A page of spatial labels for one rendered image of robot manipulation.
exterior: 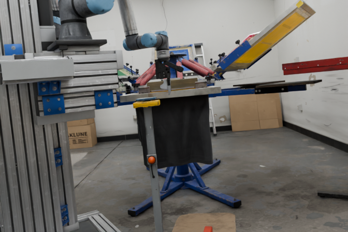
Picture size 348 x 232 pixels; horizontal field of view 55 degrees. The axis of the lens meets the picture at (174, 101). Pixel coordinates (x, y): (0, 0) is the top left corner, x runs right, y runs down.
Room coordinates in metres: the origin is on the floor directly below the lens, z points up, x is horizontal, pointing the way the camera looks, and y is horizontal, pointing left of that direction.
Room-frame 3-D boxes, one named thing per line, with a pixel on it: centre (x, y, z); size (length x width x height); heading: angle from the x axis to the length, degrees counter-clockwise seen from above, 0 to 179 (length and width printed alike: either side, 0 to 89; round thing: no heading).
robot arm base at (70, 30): (1.56, 0.42, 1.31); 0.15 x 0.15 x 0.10
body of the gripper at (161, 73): (1.94, 0.04, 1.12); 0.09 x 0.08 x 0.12; 88
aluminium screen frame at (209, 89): (2.32, 0.01, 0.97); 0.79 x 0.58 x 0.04; 178
